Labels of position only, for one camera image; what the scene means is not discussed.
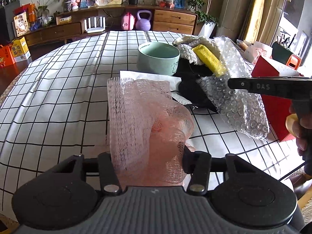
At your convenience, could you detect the checkered white tablecloth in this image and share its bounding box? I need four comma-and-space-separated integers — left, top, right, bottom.
1, 31, 302, 219

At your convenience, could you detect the dark green pen holder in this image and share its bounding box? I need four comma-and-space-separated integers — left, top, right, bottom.
272, 42, 293, 65

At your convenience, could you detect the wooden tv cabinet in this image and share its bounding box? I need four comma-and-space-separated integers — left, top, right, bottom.
24, 5, 198, 47

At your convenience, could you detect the right hand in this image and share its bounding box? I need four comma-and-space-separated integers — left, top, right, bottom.
285, 104, 312, 161

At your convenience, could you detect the snack box on cabinet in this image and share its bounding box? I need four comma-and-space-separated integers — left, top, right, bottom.
14, 12, 29, 37

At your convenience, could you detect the potted green tree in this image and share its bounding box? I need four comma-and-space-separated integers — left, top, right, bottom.
187, 0, 218, 38

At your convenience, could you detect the orange gift bag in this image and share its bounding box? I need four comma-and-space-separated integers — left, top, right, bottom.
0, 45, 15, 68

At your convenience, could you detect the clear bubble wrap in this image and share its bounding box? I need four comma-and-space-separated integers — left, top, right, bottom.
197, 37, 270, 140

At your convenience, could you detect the cream knitted cloth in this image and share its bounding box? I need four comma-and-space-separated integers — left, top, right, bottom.
172, 35, 220, 66

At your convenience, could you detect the mint green ceramic bowl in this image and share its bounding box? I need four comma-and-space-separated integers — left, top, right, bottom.
136, 42, 180, 75

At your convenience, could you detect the pink toy bag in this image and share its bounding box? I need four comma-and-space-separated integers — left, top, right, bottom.
121, 12, 135, 31

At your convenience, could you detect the pink mesh net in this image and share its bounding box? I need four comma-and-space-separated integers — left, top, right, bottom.
107, 78, 194, 188

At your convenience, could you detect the orange small container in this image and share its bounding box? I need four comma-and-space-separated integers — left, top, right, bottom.
286, 54, 301, 70

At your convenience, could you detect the red box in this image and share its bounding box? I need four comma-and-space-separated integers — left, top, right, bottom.
251, 56, 302, 142

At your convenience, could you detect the yellow carton box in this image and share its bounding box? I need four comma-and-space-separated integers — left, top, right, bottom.
9, 37, 31, 62

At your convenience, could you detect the white router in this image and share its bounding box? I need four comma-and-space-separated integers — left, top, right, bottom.
83, 16, 106, 34

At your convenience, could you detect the purple kettlebell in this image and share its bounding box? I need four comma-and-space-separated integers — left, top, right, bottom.
135, 10, 152, 31

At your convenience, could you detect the yellow cloth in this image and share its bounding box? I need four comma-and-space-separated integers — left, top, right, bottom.
192, 44, 227, 77

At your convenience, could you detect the yellow curtain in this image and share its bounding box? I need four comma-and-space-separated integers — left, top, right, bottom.
239, 0, 287, 45

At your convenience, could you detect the black cloth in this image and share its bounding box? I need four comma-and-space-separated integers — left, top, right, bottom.
174, 58, 218, 113

